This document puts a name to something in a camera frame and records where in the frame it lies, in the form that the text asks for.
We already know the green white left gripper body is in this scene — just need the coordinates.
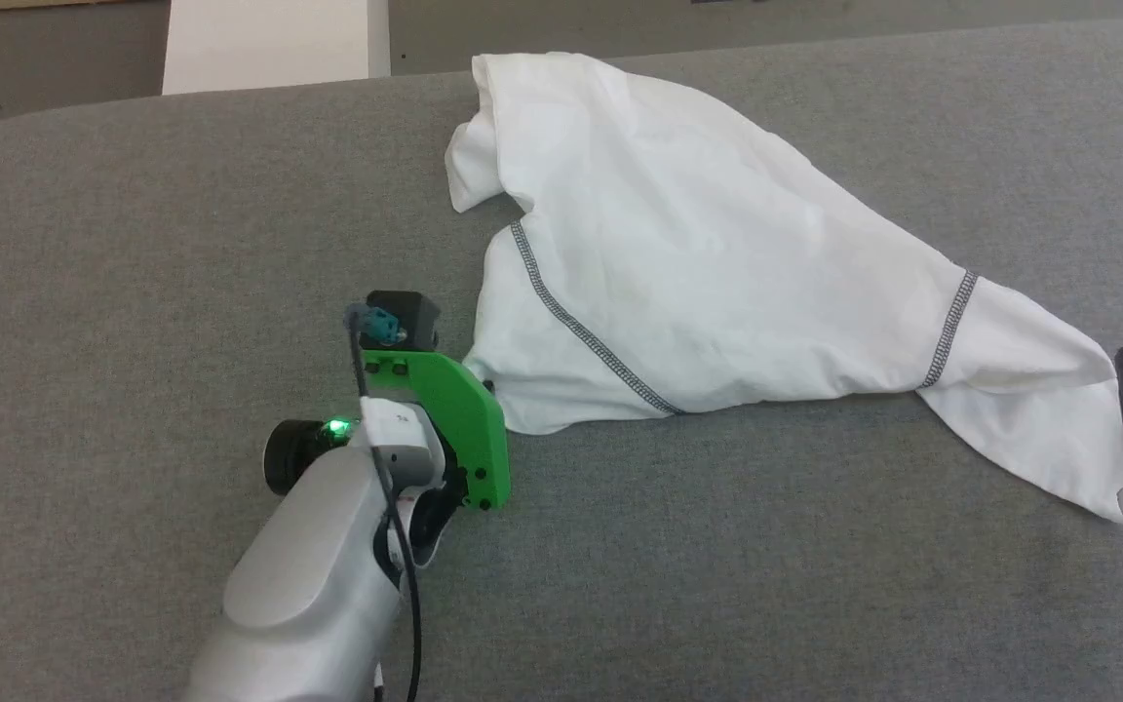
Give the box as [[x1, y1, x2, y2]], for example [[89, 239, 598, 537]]
[[359, 349, 511, 513]]

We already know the white shirt with grey stitching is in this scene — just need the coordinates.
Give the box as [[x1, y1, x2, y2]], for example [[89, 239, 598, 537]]
[[445, 51, 1123, 526]]

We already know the grey fabric sofa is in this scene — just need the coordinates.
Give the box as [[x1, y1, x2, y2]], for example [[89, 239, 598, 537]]
[[0, 18, 1123, 702]]

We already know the white box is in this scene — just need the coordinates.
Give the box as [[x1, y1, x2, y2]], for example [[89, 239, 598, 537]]
[[162, 0, 392, 96]]

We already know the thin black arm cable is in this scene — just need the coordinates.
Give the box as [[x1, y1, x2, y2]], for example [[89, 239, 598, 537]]
[[352, 312, 423, 702]]

